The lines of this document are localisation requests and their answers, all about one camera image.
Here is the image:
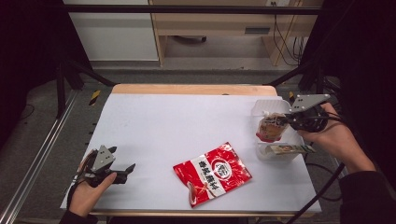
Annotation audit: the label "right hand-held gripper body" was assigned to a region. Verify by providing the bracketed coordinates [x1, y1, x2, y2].
[289, 93, 332, 133]

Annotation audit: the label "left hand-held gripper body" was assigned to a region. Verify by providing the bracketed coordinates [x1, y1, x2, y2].
[78, 144, 129, 189]

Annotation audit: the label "orange spout pouch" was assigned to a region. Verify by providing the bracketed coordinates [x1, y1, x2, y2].
[255, 110, 290, 144]

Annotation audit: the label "translucent plastic container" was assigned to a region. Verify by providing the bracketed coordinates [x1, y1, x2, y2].
[250, 98, 306, 163]

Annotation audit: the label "green and beige food pouch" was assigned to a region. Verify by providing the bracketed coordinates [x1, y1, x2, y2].
[264, 143, 317, 157]

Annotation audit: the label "red and white snack bag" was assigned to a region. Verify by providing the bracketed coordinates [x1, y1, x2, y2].
[173, 142, 253, 209]

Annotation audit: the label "person's left hand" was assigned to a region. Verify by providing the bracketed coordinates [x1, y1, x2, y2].
[68, 172, 119, 218]

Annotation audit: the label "person's right hand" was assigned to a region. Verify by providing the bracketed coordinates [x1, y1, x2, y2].
[297, 102, 376, 175]

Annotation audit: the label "black metal stand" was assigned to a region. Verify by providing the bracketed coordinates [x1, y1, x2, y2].
[55, 58, 117, 119]
[266, 58, 329, 97]

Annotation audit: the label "white table mat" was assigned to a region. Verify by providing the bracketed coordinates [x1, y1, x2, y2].
[60, 92, 322, 215]

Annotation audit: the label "white cabinet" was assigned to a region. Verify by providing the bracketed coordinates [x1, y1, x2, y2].
[63, 0, 160, 62]

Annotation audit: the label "wooden desk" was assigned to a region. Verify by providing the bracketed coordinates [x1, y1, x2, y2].
[148, 0, 325, 67]

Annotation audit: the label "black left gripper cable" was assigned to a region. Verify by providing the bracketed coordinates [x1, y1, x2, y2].
[65, 181, 82, 210]

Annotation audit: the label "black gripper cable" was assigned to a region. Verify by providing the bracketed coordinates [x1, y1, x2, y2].
[65, 181, 82, 210]
[285, 111, 347, 224]

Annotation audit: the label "hanging black cables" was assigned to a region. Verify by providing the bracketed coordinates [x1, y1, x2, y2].
[272, 1, 308, 67]

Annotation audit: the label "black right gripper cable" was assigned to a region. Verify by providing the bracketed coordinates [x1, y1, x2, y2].
[285, 111, 347, 224]

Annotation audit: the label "black floor cable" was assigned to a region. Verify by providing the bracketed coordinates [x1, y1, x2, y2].
[303, 141, 344, 203]

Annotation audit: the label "grey drawer handle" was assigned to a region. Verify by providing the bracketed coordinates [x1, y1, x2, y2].
[244, 26, 272, 35]

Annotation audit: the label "black horizontal frame bar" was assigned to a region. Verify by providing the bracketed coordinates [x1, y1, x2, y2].
[62, 4, 325, 16]

